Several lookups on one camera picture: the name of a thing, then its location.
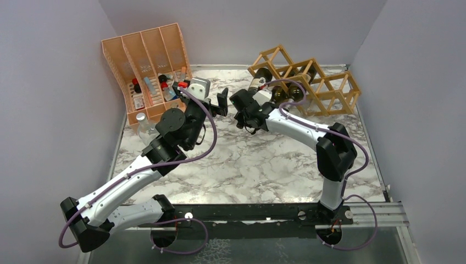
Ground green wine bottle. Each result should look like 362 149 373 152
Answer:
248 68 273 95
287 67 317 102
271 86 288 105

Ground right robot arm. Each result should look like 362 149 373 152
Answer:
230 89 357 224

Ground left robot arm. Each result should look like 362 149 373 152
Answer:
58 87 229 252

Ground red black small bottle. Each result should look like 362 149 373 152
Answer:
158 74 170 91

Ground wooden wine rack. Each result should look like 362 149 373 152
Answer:
248 45 362 116

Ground clear glass bottle silver cap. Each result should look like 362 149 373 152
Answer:
136 113 159 145

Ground orange plastic file organizer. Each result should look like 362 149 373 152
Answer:
101 23 192 130

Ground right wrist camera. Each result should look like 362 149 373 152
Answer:
253 86 272 106

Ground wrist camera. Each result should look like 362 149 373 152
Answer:
253 86 272 106
178 77 210 100

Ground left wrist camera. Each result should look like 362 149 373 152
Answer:
178 77 210 100

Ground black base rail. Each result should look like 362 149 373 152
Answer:
141 202 409 244

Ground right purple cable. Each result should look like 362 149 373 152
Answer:
260 79 370 199

